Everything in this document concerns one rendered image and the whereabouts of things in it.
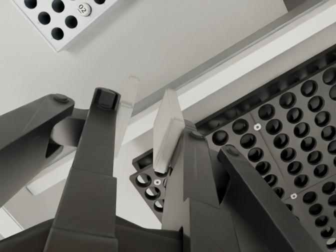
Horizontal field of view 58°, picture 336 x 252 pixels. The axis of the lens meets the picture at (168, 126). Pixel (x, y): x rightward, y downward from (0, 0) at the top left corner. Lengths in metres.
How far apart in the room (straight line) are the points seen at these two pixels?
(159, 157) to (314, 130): 0.15
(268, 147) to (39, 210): 0.20
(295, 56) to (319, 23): 0.07
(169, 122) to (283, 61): 0.18
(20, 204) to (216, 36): 0.26
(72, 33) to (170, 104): 0.19
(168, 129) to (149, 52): 0.22
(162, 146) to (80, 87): 0.24
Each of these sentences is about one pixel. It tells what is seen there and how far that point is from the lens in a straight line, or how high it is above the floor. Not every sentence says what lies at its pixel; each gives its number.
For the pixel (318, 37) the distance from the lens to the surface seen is 0.33.
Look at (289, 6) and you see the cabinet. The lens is 0.44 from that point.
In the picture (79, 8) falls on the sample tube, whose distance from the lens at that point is 0.32.
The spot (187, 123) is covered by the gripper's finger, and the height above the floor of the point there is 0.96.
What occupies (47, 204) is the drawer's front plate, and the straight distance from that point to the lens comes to 0.30.
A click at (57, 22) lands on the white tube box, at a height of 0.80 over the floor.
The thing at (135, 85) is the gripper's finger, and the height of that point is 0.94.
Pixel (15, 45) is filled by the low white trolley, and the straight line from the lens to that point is 0.40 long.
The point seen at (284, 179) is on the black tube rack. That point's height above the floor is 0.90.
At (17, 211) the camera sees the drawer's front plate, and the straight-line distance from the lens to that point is 0.27.
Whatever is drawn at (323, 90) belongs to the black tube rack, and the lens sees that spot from 0.26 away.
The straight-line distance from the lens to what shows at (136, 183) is 0.26.
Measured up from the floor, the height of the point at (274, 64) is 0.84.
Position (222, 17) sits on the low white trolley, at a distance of 0.37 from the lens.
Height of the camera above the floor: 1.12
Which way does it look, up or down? 71 degrees down
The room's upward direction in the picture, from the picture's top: 173 degrees clockwise
